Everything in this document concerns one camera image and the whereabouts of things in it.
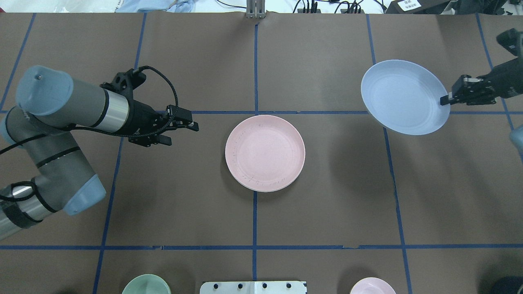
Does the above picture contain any pink bowl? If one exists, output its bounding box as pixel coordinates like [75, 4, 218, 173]
[349, 277, 396, 294]

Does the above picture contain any aluminium frame post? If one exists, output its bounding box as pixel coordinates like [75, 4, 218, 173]
[246, 0, 266, 19]

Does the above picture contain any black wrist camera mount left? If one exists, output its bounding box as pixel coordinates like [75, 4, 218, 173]
[99, 69, 146, 100]

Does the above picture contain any light blue cloth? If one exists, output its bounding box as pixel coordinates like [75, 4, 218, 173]
[115, 0, 195, 13]

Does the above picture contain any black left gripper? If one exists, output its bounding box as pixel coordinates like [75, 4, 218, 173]
[121, 101, 199, 147]

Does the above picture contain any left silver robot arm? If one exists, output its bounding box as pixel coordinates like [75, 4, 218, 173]
[1, 65, 199, 240]

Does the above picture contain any black box with label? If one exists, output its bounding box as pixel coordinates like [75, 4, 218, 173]
[384, 0, 456, 15]

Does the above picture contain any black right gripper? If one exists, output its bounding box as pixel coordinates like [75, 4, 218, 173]
[440, 58, 523, 106]

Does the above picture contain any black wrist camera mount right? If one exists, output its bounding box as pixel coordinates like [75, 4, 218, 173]
[496, 28, 523, 58]

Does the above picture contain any blue plate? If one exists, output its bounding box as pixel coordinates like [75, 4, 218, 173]
[360, 60, 451, 136]

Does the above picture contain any green bowl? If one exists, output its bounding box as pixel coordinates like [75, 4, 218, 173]
[122, 274, 172, 294]

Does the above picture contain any dark pot with glass lid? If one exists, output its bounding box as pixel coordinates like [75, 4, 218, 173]
[489, 276, 523, 294]

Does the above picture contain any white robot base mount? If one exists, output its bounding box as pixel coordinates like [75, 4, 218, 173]
[199, 281, 308, 294]

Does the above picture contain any pink plate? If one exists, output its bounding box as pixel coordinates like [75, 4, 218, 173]
[224, 115, 306, 192]

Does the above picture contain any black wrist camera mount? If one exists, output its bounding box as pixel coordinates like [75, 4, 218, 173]
[496, 28, 523, 58]
[99, 69, 146, 100]

